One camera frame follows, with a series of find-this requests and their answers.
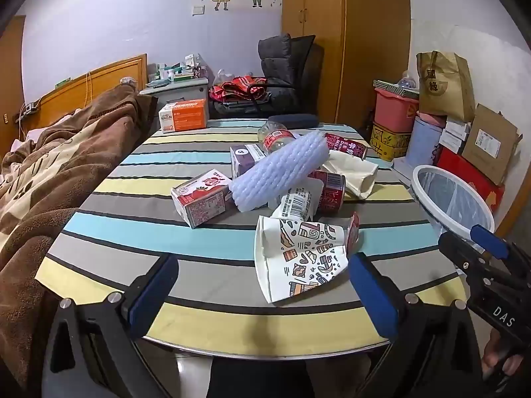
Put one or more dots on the patterned crushed paper cup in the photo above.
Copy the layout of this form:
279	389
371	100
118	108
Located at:
307	261

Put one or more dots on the pink plastic bin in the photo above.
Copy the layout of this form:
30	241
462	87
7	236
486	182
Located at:
394	112

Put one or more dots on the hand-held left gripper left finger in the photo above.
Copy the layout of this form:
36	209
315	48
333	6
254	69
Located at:
152	296

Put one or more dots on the small white boxes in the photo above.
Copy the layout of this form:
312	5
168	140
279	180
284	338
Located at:
454	134

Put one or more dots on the yellow patterned box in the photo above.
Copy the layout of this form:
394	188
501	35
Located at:
388	143

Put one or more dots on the wooden door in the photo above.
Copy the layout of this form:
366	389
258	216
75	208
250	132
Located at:
10	78

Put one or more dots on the striped flat box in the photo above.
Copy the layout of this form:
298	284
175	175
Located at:
394	87

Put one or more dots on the small clear plastic bottle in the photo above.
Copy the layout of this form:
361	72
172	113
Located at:
406	81

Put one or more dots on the white rimmed trash bin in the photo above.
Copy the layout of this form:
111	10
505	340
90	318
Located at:
454	199

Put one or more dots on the orange and white box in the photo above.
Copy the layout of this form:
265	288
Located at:
186	116

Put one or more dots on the white foam wrap roll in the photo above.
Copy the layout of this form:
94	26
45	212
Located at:
278	170

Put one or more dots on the person's right hand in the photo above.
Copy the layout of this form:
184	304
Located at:
495	358

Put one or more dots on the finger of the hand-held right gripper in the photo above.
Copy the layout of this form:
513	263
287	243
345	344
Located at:
489	241
460	253

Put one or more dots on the brown cardboard box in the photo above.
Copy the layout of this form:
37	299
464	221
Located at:
489	141

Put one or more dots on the purple milk carton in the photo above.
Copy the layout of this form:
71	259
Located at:
244	159

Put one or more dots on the clear red label plastic bottle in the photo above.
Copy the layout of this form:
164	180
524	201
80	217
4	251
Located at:
278	137

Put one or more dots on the striped tablecloth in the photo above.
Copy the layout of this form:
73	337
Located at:
145	224

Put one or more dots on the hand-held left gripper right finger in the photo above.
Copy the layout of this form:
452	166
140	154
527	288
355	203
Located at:
373	296

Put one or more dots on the red and white milk carton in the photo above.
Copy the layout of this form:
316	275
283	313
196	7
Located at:
203	199

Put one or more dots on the white wall socket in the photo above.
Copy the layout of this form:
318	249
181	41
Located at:
199	10

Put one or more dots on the dark blue glasses case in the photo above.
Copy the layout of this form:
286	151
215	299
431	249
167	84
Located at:
296	120

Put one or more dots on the wooden headboard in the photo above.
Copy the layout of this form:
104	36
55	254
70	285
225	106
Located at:
112	74

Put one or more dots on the grey nightstand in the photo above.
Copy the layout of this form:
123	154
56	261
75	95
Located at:
182	91

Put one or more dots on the wooden wardrobe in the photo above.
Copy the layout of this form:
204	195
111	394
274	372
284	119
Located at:
365	41

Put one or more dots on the red drink can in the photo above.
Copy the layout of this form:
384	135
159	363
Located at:
346	145
332	188

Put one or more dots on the red gift box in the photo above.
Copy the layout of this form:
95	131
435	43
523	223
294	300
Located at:
468	174

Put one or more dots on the pile of medicine boxes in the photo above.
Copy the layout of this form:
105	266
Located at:
178	70

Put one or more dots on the brown paper bag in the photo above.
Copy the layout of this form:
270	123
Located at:
446	87

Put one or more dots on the white plastic bag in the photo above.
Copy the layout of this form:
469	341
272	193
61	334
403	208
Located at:
222	75

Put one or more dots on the dark grey chair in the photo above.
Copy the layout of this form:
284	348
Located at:
282	58

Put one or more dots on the white yogurt cup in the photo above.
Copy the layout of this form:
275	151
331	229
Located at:
296	203

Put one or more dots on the brown blanket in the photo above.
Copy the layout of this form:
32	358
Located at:
49	174

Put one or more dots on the beige crumpled paper bag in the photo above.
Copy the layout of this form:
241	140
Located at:
354	172

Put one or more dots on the red patterned bag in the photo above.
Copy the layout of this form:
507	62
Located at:
238	87

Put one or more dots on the light blue box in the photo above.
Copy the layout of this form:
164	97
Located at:
423	145

